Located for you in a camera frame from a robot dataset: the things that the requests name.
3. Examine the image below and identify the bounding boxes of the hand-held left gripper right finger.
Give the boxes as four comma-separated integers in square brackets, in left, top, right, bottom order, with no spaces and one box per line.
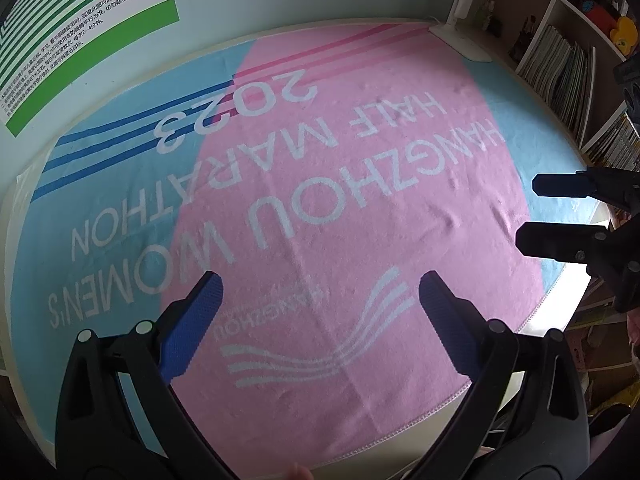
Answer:
[405,270,590,480]

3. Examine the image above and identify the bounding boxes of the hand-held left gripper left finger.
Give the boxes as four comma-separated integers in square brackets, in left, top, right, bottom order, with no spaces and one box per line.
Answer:
[54,270,238,480]

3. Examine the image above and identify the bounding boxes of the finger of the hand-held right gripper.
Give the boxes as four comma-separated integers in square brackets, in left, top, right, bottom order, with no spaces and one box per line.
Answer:
[515,221,628,282]
[532,169,640,212]

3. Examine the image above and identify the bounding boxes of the row of upright books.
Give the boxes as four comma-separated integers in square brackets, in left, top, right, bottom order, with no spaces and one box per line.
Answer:
[585,112,640,171]

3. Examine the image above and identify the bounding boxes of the row of thin magazines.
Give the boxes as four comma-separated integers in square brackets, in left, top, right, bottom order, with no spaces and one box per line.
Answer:
[517,25,596,141]

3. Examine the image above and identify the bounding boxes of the dark small bottles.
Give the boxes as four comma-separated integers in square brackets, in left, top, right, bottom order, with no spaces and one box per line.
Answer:
[510,15,538,63]

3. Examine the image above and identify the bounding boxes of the yellow duck toy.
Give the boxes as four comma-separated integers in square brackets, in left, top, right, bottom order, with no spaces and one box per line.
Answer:
[611,16,637,53]

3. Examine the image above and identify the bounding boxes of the white desk lamp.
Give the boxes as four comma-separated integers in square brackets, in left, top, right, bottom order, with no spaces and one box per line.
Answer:
[432,0,493,63]

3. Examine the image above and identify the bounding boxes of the red toy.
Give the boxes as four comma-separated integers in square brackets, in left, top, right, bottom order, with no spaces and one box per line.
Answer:
[580,2,621,28]

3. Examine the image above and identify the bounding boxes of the white desk bookshelf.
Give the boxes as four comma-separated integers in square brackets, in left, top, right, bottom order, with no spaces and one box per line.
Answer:
[465,0,640,171]

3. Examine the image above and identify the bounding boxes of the pink and blue printed towel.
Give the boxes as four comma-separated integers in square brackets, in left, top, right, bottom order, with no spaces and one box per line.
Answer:
[12,22,608,461]

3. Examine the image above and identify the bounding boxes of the green small figure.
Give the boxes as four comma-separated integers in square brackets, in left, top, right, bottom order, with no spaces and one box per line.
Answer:
[477,2,501,31]

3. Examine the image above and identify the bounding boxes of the green striped wall poster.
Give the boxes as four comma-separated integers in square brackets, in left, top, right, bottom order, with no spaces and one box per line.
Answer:
[0,0,181,137]

